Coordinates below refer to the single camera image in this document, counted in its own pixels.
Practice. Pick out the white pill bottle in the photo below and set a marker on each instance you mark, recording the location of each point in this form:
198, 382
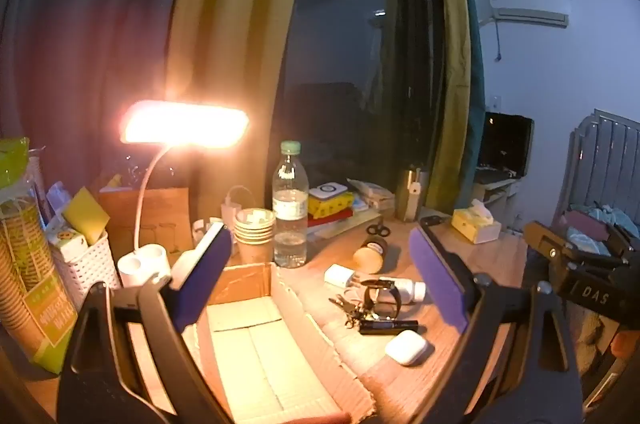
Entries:
410, 292

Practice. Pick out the black flashlight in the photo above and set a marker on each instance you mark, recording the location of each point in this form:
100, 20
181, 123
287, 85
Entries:
387, 327

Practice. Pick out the red book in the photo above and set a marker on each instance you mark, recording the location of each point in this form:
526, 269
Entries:
342, 214

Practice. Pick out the yellow lid brown jar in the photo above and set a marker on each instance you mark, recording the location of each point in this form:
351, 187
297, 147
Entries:
369, 258

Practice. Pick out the black handled scissors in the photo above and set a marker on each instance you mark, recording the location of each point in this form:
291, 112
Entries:
378, 228

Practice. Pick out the black wrist watch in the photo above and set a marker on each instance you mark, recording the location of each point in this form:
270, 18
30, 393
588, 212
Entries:
381, 299

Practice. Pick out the bunch of keys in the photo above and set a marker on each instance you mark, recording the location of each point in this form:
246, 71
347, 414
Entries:
354, 312

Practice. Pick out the clear plastic water bottle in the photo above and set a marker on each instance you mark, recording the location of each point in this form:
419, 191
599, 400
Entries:
290, 188

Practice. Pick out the steel thermos cup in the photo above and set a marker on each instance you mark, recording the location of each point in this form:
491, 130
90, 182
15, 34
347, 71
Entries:
411, 193

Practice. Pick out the white air conditioner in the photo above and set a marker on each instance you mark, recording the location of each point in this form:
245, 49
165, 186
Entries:
487, 12

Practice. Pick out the green paper cup package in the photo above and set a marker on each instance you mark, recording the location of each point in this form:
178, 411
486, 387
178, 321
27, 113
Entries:
35, 308

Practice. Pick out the white woven basket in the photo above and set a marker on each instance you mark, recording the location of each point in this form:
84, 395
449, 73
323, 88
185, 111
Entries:
80, 265

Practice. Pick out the yellow wipes pack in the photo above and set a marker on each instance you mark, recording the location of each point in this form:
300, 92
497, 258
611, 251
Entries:
323, 208

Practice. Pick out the white round-logo device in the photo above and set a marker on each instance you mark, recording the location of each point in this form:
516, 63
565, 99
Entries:
328, 190

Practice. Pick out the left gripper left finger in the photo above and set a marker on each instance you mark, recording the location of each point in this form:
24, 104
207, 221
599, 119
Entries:
101, 381

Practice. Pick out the grey headboard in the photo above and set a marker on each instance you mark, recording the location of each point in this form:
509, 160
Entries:
602, 165

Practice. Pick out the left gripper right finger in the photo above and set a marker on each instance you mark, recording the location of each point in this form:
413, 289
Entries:
514, 361

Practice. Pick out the brown lamp carton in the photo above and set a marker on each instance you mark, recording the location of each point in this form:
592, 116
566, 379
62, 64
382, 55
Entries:
165, 220

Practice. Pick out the yellow tissue box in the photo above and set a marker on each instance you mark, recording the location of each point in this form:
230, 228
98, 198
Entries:
476, 223

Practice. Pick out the olive green curtain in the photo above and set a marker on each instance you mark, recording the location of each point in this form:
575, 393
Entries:
464, 111

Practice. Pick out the white earbuds case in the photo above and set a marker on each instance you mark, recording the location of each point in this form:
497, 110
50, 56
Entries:
406, 347

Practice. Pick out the stack of paper cups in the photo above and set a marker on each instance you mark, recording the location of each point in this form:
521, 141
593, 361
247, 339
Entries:
253, 232

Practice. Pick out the brown cardboard box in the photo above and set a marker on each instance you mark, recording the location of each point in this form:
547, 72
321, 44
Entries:
266, 358

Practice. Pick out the black monitor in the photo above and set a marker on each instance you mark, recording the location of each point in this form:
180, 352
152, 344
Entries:
506, 143

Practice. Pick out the yellow green sponge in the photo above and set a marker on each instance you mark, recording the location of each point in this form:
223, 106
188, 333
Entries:
84, 214

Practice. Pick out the white usb charger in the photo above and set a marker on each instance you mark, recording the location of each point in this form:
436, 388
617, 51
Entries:
339, 276

